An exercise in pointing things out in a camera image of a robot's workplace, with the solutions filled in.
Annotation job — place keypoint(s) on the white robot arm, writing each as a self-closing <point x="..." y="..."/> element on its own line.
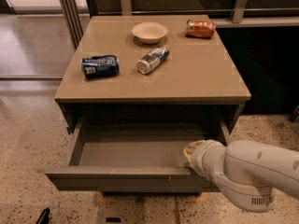
<point x="246" y="172"/>

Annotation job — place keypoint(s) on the white paper bowl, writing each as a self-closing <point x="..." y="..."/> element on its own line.
<point x="149" y="32"/>

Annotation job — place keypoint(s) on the dark floor marker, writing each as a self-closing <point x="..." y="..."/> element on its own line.
<point x="113" y="220"/>

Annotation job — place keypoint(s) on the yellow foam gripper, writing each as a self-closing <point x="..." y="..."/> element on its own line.
<point x="199" y="155"/>

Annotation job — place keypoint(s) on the black object on floor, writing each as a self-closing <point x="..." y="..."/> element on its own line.
<point x="44" y="217"/>

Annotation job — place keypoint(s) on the metal frame post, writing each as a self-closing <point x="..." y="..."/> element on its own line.
<point x="70" y="11"/>

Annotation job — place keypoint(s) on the crushed orange soda can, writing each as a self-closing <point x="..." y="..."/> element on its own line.
<point x="202" y="29"/>

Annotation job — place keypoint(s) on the crushed blue soda can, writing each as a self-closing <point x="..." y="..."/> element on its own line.
<point x="100" y="66"/>

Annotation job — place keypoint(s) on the grey drawer cabinet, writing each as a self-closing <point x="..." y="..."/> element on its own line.
<point x="197" y="81"/>

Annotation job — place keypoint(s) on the grey top drawer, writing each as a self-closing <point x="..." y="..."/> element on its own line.
<point x="135" y="157"/>

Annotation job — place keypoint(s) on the silver blue can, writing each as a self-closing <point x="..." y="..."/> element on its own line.
<point x="152" y="60"/>

